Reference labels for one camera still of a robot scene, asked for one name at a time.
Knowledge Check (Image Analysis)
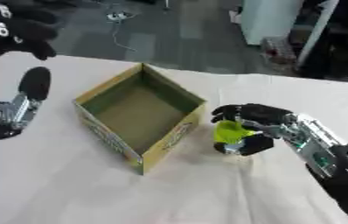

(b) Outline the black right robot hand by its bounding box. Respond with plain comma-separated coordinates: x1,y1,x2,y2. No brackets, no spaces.
209,102,296,158

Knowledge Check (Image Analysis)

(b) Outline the yellow-green toy block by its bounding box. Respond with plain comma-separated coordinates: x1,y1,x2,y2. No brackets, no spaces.
212,119,259,144

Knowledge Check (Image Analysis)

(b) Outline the tan cardboard box green inside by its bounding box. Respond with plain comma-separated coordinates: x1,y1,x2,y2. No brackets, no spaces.
71,62,208,176

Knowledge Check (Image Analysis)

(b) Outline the reddish patterned bag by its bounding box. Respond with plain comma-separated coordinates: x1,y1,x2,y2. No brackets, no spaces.
260,37,300,65

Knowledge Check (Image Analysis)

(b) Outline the white cabinet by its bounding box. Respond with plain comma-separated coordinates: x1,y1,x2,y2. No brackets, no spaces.
240,0,308,46

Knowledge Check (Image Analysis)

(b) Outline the white slanted pole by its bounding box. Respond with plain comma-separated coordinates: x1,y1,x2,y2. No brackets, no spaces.
295,0,341,68

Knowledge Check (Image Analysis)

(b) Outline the white floor cable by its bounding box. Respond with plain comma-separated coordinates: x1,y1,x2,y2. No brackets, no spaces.
103,10,139,53

